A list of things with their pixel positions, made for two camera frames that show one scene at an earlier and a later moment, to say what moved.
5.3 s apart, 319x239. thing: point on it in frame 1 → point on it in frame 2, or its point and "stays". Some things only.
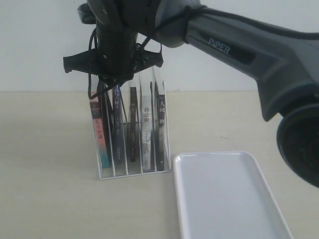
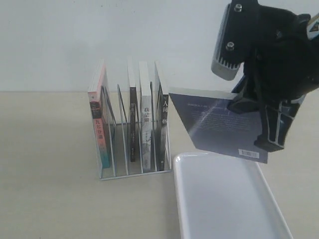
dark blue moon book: [119, 130] → [213, 127]
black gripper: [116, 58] → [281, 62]
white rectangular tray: [226, 194] stays
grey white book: [146, 122] stays
